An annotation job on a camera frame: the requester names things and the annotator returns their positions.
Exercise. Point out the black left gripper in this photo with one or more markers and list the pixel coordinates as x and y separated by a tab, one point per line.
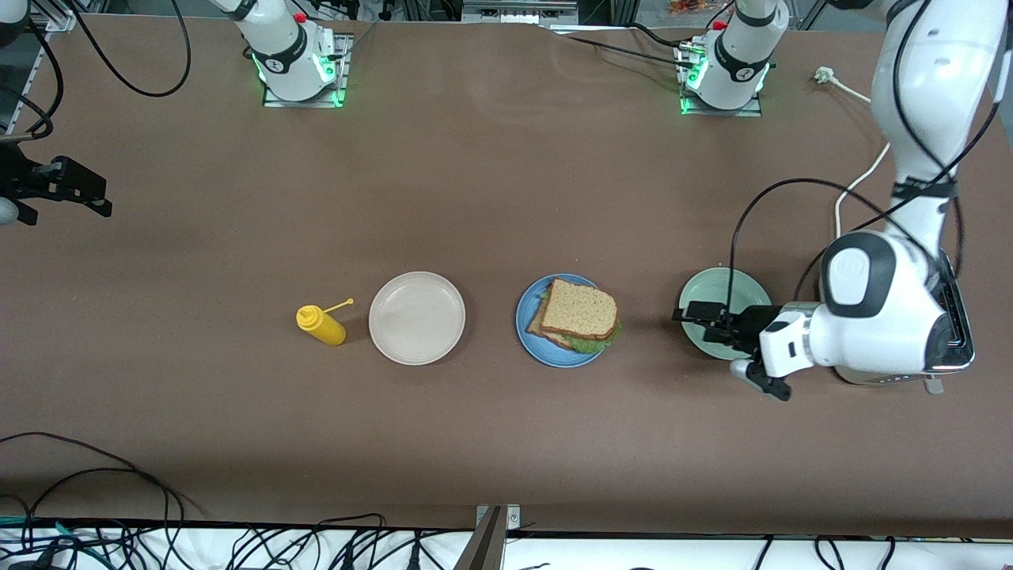
748	322

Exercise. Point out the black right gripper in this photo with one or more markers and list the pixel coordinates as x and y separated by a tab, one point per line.
16	180

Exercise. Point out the green lettuce leaf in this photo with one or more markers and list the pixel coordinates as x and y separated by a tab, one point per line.
589	345

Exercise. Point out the brown bread slice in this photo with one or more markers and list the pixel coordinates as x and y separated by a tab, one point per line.
579	309
546	332

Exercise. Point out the yellow squeeze bottle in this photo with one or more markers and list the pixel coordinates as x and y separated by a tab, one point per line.
324	326

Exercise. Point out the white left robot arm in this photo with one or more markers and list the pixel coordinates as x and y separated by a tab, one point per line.
878	317

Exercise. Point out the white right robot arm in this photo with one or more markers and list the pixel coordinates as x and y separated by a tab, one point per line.
285	59

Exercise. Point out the light green round plate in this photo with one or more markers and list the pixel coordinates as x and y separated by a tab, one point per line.
712	289

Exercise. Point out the blue round plate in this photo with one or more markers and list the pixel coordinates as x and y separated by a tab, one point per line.
534	352

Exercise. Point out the beige round plate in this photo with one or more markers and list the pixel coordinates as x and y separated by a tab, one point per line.
419	332

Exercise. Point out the beige chrome toaster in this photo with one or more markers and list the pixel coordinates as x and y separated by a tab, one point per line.
954	340

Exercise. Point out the orange patterned packet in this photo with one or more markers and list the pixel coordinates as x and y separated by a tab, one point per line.
692	6

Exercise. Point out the aluminium corner bracket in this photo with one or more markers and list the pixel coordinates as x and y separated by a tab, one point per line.
59	16

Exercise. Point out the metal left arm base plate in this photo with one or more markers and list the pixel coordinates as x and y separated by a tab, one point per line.
720	113

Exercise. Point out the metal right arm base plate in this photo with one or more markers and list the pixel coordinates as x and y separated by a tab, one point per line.
305	104

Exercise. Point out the silver metal bracket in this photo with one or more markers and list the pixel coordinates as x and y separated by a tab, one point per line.
513	516

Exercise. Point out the dark metal mount post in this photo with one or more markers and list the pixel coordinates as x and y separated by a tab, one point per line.
483	550

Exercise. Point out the aluminium frame profile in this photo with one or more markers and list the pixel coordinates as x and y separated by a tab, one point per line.
518	12

